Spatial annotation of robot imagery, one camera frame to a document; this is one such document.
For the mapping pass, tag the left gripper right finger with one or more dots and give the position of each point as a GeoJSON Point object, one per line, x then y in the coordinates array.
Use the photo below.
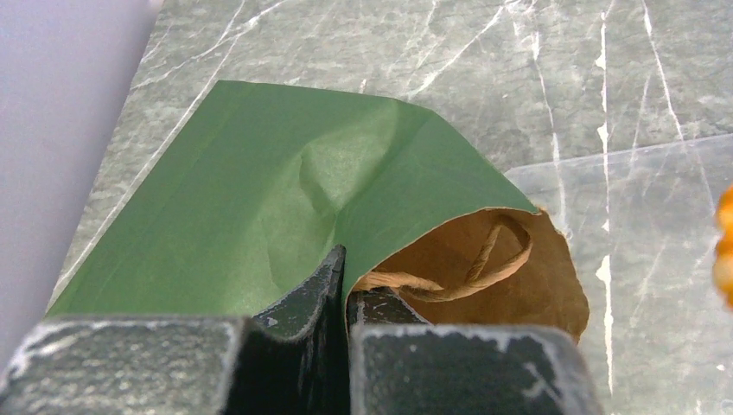
{"type": "Point", "coordinates": [401, 364]}

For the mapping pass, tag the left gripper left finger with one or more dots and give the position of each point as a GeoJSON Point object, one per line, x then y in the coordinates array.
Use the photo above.
{"type": "Point", "coordinates": [290, 358]}

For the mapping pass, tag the green paper bag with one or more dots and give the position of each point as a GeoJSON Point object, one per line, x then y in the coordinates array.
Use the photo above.
{"type": "Point", "coordinates": [264, 180]}

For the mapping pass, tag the braided fake bread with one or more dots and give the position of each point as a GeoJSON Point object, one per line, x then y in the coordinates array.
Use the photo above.
{"type": "Point", "coordinates": [722, 267]}

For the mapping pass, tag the clear plastic tray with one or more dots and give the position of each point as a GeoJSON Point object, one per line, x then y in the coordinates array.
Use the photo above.
{"type": "Point", "coordinates": [641, 231]}

